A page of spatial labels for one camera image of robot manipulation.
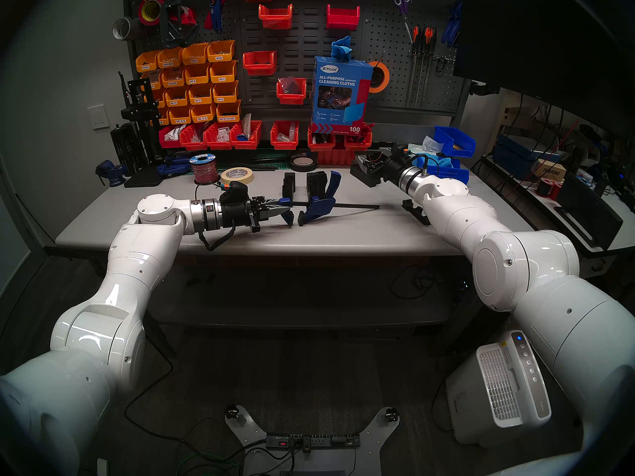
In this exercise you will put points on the black monitor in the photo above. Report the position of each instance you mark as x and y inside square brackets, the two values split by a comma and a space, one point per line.
[545, 33]

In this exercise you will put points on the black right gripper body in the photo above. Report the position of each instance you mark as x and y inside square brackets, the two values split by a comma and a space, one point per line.
[396, 171]

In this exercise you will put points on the black tape roll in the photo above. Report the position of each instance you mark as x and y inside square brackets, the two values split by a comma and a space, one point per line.
[303, 169]

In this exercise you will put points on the dark blue crate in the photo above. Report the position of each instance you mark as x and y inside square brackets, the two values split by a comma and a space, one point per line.
[513, 155]

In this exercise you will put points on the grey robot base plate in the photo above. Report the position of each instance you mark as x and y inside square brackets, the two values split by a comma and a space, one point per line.
[248, 430]

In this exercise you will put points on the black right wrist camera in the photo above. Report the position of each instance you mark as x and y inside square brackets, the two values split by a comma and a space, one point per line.
[399, 152]

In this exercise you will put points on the orange tape roll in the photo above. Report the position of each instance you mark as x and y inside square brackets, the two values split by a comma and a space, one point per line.
[379, 63]

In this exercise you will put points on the green cutting mat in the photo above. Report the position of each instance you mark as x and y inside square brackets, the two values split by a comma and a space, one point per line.
[273, 158]

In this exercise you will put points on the white air purifier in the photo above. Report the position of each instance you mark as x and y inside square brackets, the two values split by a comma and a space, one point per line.
[496, 386]

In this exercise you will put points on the dark grey clamp tool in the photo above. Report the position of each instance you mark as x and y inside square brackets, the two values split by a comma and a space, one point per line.
[169, 21]

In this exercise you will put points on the blue black hand clamp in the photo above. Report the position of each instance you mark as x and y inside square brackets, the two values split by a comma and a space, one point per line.
[173, 168]

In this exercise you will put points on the small blue vise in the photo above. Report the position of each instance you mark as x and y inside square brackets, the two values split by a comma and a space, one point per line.
[110, 173]

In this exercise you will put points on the black printed bracket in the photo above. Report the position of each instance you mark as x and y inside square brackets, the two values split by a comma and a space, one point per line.
[415, 213]

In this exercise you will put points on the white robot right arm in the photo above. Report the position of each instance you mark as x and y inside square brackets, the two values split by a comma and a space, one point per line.
[521, 271]

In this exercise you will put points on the black tall printed piece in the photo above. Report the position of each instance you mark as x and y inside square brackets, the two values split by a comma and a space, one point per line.
[316, 185]

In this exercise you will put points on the black floor power strip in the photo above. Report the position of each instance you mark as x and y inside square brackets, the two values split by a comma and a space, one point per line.
[312, 440]

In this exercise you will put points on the white wall switch plate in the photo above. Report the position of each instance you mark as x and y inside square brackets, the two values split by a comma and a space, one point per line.
[98, 117]

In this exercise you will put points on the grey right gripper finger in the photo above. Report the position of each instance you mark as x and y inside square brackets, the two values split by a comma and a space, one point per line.
[373, 168]
[379, 156]

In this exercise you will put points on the blue red hand tool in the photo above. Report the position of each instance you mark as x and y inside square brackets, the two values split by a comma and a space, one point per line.
[215, 9]

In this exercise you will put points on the black stepped printed piece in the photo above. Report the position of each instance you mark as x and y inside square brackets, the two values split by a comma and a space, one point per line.
[288, 186]

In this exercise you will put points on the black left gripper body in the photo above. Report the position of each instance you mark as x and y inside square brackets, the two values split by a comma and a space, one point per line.
[235, 214]

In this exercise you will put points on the red nested bins stack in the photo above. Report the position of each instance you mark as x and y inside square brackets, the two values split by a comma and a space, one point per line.
[336, 157]

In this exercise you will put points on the dark grey tool wall panel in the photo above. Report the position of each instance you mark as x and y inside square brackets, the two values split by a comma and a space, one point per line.
[307, 38]

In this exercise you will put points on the red hanging tool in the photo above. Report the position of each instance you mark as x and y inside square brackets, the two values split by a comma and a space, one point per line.
[187, 18]

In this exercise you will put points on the orange storage bin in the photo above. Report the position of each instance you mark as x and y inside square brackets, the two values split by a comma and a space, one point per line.
[226, 92]
[155, 81]
[164, 117]
[204, 113]
[198, 74]
[228, 111]
[194, 54]
[169, 58]
[160, 99]
[180, 115]
[173, 77]
[201, 94]
[177, 96]
[221, 51]
[223, 71]
[147, 62]

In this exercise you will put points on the black press stand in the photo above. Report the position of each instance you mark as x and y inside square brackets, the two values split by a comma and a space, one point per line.
[139, 133]

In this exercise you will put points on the brown cardboard box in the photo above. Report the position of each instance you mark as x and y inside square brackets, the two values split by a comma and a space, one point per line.
[548, 169]

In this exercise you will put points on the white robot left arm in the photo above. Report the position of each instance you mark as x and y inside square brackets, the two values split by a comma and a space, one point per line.
[129, 262]

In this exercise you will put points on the metal hanging hook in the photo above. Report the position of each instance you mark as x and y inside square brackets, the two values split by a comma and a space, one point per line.
[445, 63]

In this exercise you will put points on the light blue folded cloth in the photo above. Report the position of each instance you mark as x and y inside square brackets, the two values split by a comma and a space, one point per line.
[446, 161]

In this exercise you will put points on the blue microfiber cloth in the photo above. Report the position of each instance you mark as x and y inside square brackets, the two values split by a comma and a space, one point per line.
[341, 47]

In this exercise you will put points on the green white tissue box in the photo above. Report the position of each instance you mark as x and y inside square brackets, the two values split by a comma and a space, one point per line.
[421, 148]

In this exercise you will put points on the blue bar clamp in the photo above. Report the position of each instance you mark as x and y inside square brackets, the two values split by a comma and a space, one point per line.
[317, 212]

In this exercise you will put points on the red yellow tape roll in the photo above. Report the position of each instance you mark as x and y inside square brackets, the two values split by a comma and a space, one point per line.
[142, 9]

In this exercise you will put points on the blue cleaning cloths box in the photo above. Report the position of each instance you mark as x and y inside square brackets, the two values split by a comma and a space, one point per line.
[340, 98]

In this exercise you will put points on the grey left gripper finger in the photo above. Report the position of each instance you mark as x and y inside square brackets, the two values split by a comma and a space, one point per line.
[270, 214]
[268, 204]

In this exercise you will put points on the beige masking tape roll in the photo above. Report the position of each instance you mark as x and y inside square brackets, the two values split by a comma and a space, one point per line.
[237, 181]

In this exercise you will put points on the blue storage bin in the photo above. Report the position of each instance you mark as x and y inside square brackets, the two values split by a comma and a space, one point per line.
[454, 175]
[464, 148]

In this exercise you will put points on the black caster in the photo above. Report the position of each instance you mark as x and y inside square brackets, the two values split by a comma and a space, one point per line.
[392, 414]
[231, 411]

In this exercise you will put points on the white paper packet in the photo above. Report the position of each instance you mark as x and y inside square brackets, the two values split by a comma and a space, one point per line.
[246, 125]

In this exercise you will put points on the black notched printed block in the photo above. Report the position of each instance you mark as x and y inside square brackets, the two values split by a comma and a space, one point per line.
[362, 180]

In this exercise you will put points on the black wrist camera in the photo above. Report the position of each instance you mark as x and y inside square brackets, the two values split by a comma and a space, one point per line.
[399, 152]
[233, 190]

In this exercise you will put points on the grey duct tape roll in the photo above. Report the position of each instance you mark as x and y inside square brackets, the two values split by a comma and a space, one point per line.
[130, 26]

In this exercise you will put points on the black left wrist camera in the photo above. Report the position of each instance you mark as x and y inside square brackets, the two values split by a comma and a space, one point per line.
[233, 190]

